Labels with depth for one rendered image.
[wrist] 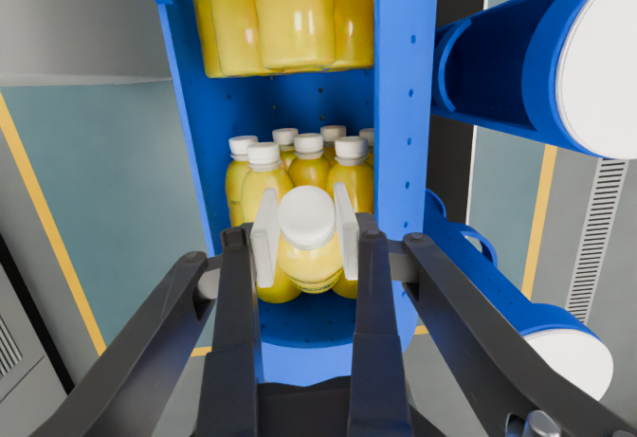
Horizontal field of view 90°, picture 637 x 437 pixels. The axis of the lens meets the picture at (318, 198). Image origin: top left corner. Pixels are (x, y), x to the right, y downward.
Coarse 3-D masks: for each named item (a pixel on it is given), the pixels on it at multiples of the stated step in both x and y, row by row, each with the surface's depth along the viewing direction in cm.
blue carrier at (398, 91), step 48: (384, 0) 24; (432, 0) 28; (192, 48) 38; (384, 48) 25; (432, 48) 30; (192, 96) 38; (240, 96) 47; (288, 96) 50; (336, 96) 50; (384, 96) 26; (192, 144) 37; (384, 144) 28; (384, 192) 29; (288, 336) 42; (336, 336) 41
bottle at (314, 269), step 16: (288, 240) 22; (336, 240) 23; (288, 256) 24; (304, 256) 23; (320, 256) 23; (336, 256) 24; (288, 272) 26; (304, 272) 24; (320, 272) 25; (336, 272) 27; (304, 288) 33; (320, 288) 33
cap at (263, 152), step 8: (256, 144) 39; (264, 144) 38; (272, 144) 38; (248, 152) 37; (256, 152) 36; (264, 152) 36; (272, 152) 37; (280, 152) 38; (256, 160) 37; (264, 160) 37; (272, 160) 37
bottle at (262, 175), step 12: (252, 168) 37; (264, 168) 37; (276, 168) 38; (252, 180) 37; (264, 180) 37; (276, 180) 37; (288, 180) 39; (252, 192) 37; (276, 192) 37; (252, 204) 37; (252, 216) 38; (276, 264) 40; (276, 276) 40; (264, 288) 41; (276, 288) 41; (288, 288) 41; (264, 300) 42; (276, 300) 42; (288, 300) 42
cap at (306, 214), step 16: (288, 192) 21; (304, 192) 21; (320, 192) 21; (288, 208) 21; (304, 208) 21; (320, 208) 21; (288, 224) 21; (304, 224) 21; (320, 224) 21; (304, 240) 20; (320, 240) 21
